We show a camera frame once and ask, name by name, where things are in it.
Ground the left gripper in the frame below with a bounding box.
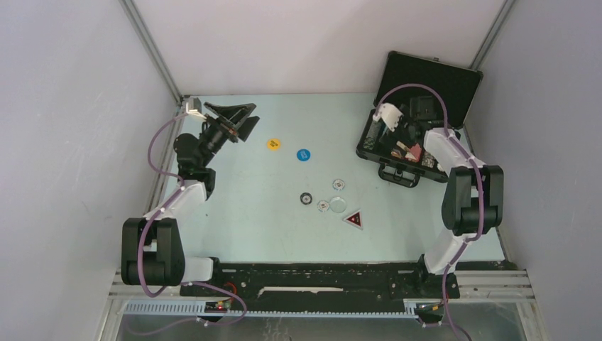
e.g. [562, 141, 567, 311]
[199, 103, 259, 168]

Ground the yellow round button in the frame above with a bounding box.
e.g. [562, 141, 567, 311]
[266, 139, 281, 151]

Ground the red playing card deck box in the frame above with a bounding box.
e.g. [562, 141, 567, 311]
[390, 141, 422, 163]

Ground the blue round button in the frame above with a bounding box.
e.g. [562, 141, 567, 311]
[296, 148, 311, 162]

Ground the clear round dealer button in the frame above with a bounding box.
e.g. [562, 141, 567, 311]
[329, 197, 347, 214]

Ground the red black triangle marker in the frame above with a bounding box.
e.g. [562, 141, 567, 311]
[342, 210, 363, 230]

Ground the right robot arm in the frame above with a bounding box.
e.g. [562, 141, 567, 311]
[398, 105, 504, 297]

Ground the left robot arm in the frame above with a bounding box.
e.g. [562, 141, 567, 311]
[121, 98, 260, 296]

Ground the black poker set case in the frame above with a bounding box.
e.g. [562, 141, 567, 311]
[356, 51, 483, 188]

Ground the green chip stack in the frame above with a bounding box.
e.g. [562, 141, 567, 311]
[421, 151, 438, 168]

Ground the dark blue fifty chip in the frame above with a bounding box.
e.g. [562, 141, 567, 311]
[300, 192, 313, 205]

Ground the light blue ten chip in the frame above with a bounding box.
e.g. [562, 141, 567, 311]
[317, 200, 330, 212]
[332, 178, 346, 191]

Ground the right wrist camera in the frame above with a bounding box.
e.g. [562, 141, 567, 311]
[372, 103, 404, 132]

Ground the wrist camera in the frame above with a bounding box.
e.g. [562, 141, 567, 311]
[184, 97, 207, 121]
[372, 103, 404, 132]

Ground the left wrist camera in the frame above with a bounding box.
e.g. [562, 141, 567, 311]
[184, 97, 207, 121]

